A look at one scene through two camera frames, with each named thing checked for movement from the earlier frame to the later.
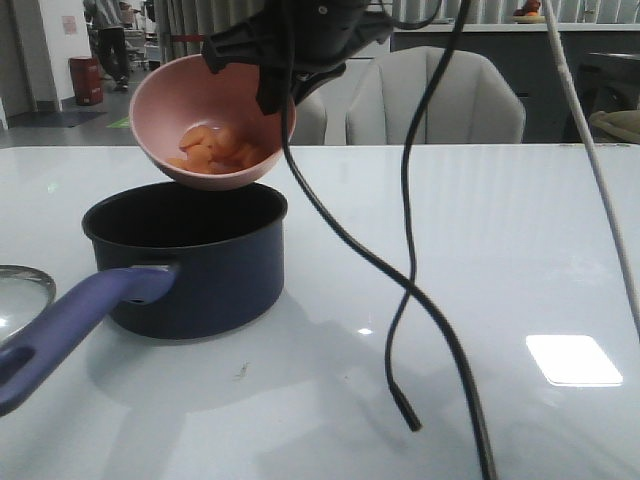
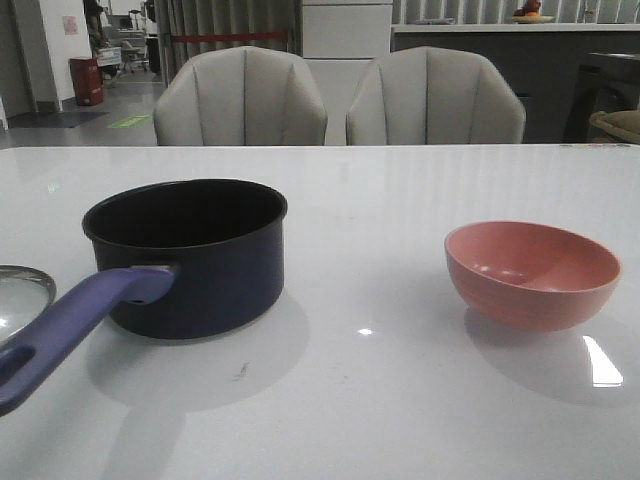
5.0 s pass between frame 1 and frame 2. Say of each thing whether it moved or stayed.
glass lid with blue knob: stayed
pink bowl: moved
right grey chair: stayed
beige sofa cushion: stayed
